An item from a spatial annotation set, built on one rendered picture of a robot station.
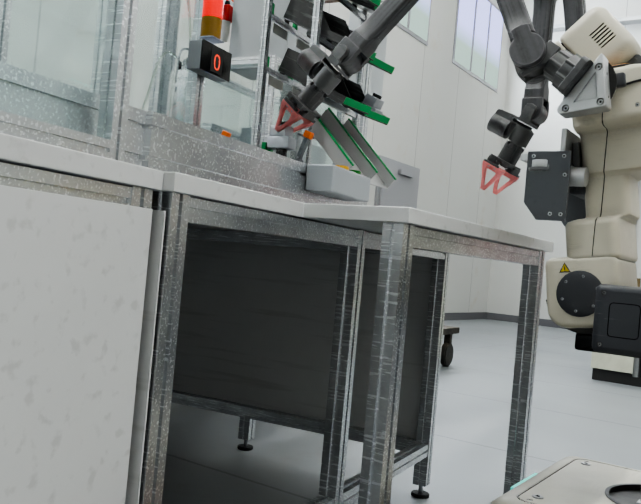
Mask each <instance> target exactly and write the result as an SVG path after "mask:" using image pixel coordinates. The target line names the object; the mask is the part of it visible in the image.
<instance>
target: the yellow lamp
mask: <svg viewBox="0 0 641 504"><path fill-rule="evenodd" d="M221 29H222V19H220V18H218V17H215V16H203V17H202V20H201V31H200V36H212V35H213V36H214V37H216V38H218V39H220V40H221Z"/></svg>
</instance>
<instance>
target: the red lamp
mask: <svg viewBox="0 0 641 504"><path fill-rule="evenodd" d="M223 8H224V0H203V9H202V17H203V16H215V17H218V18H220V19H222V18H223Z"/></svg>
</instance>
